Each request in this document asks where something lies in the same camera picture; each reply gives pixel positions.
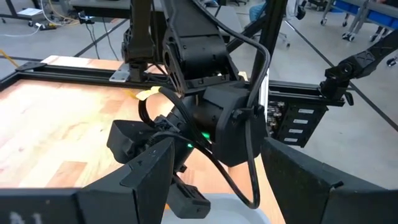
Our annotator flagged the yellow hanging cable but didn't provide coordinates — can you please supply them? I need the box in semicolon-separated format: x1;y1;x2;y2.
0;49;19;68

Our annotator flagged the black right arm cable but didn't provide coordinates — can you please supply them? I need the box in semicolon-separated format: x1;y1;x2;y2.
138;0;271;210

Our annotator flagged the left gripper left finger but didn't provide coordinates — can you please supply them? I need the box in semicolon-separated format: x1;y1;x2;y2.
0;138;175;224

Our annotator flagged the person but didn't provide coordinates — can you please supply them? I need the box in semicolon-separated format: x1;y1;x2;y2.
248;0;307;22

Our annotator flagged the black metal table frame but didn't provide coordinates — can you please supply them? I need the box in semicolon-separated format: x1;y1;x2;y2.
0;0;398;108

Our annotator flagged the yellow tape tag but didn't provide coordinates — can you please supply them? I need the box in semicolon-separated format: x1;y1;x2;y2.
136;86;162;101

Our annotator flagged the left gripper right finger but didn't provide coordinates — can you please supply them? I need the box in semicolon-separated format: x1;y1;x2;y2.
261;136;398;224

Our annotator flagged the white flat box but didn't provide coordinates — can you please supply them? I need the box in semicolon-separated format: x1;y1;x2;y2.
17;7;44;18

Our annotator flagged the grey plastic tray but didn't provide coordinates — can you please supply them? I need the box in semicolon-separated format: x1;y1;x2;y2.
161;192;271;224

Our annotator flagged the grey cart with blue bins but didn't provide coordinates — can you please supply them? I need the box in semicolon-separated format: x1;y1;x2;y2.
320;0;398;43

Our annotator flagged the black white-labelled controller box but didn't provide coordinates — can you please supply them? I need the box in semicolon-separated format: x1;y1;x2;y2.
266;99;330;149

